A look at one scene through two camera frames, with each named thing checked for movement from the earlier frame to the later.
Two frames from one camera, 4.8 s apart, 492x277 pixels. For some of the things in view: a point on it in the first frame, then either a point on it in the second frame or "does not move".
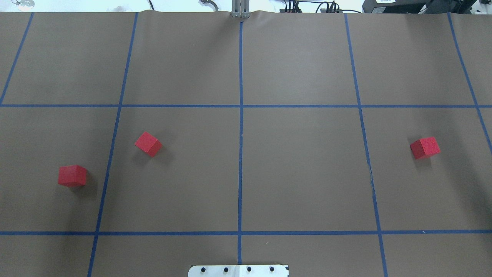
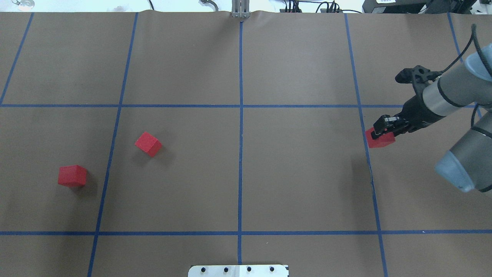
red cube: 149,144 does not move
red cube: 424,147 -> 382,140
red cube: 72,176 does not move
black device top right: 428,7 does not move
